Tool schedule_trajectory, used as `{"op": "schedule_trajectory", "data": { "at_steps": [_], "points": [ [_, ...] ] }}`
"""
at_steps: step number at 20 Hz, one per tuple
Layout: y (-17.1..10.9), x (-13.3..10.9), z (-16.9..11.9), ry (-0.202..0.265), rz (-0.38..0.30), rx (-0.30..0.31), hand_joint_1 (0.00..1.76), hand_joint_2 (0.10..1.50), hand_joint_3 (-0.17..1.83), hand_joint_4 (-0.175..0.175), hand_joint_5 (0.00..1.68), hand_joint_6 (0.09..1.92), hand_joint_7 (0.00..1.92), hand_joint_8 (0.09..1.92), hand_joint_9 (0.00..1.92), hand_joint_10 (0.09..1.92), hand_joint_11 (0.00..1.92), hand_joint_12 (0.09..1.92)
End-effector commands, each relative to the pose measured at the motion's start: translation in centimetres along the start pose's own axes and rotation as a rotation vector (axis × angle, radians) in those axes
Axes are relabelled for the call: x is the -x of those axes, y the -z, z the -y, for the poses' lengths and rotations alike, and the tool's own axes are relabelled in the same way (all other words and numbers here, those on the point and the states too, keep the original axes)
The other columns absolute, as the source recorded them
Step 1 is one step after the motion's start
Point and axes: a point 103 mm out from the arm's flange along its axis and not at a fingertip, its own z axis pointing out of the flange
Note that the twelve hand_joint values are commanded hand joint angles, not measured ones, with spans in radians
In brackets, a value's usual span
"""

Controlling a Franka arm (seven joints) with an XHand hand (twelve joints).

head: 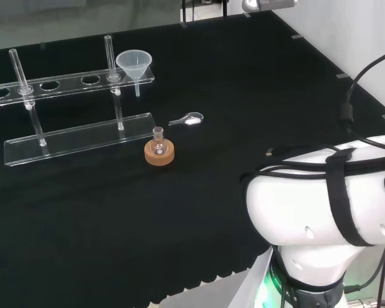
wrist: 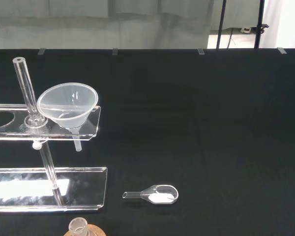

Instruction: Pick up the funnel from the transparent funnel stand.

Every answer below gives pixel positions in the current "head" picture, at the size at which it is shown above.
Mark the translucent plastic funnel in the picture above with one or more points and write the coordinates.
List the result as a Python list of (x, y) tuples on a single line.
[(133, 65)]

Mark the clear funnel stand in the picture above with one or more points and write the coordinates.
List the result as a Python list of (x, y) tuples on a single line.
[(83, 141)]

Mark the small round-bottom glass flask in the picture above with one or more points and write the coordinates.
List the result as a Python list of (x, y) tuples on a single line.
[(158, 133)]

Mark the black bench cloth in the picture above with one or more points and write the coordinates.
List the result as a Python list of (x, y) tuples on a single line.
[(211, 192)]

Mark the pale board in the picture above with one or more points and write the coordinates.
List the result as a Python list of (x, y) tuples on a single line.
[(253, 288)]

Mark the white grey device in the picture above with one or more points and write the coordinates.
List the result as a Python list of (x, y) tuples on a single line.
[(276, 4)]

